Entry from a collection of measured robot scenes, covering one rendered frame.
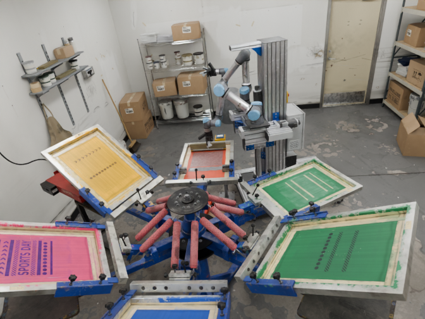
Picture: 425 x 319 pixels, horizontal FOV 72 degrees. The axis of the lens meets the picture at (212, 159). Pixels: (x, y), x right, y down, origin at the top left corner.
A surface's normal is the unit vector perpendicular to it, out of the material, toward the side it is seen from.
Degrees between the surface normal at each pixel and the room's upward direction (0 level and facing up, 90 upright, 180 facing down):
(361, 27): 90
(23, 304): 0
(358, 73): 90
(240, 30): 90
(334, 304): 0
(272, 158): 90
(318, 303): 0
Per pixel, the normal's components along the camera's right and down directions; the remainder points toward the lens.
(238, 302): -0.11, -0.84
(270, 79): 0.16, 0.50
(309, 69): -0.07, 0.53
